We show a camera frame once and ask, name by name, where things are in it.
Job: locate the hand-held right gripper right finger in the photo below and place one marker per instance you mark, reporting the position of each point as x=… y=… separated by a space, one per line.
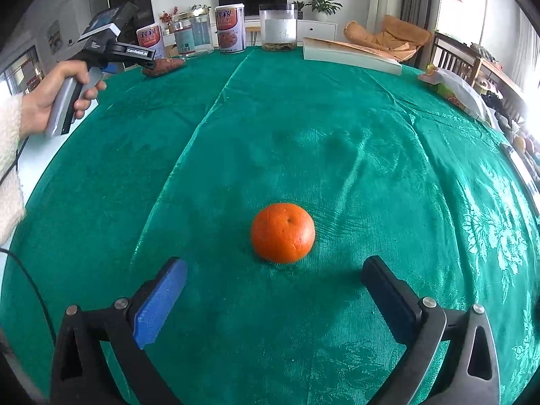
x=390 y=299

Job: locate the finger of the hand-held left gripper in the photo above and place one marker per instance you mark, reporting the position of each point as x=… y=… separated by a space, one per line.
x=147 y=62
x=113 y=68

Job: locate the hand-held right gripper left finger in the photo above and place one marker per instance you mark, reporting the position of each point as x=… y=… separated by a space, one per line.
x=162 y=303

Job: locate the sweet potato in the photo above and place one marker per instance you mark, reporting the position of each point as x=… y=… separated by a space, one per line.
x=166 y=67

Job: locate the bright orange tangerine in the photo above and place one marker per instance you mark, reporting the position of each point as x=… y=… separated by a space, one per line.
x=282 y=233

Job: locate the person's left forearm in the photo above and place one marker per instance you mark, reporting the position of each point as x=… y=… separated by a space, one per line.
x=10 y=168

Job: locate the person's left hand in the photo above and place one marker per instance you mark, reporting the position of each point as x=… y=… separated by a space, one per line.
x=46 y=93

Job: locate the red label tin can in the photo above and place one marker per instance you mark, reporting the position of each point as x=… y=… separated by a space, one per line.
x=150 y=38
x=230 y=28

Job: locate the red flower arrangement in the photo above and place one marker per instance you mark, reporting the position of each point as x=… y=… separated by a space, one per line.
x=168 y=17

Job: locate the glass jar gold lid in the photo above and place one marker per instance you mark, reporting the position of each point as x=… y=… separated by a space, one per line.
x=193 y=33

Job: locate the potted plant white vase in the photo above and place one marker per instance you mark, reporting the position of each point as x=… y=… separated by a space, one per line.
x=199 y=7

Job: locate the woven coaster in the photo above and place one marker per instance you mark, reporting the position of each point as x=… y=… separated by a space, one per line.
x=278 y=47

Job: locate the white plastic jar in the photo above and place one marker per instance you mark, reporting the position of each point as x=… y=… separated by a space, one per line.
x=277 y=25

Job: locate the small potted plant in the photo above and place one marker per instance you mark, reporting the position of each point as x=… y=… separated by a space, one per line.
x=299 y=8

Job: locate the green tablecloth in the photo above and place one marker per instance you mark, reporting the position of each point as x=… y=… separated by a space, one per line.
x=295 y=143

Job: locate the large leafy potted plant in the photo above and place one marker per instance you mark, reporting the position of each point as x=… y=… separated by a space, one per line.
x=322 y=4

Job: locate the grey notebook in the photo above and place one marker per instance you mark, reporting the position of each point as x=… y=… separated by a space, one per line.
x=517 y=158

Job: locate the orange cover book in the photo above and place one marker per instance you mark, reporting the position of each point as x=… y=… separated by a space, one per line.
x=350 y=52

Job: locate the pile of small toys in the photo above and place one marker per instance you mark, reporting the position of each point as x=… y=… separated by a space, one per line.
x=510 y=118

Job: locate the white plastic bag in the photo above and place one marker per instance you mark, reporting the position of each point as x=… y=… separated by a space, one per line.
x=460 y=90

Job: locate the orange papasan chair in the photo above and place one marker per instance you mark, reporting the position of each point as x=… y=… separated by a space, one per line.
x=392 y=36

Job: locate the wooden bench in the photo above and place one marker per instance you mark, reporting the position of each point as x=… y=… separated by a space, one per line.
x=455 y=55

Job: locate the white curtain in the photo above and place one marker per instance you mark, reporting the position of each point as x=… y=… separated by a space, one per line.
x=525 y=46

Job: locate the framed wall picture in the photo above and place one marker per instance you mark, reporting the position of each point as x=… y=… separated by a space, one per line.
x=54 y=37

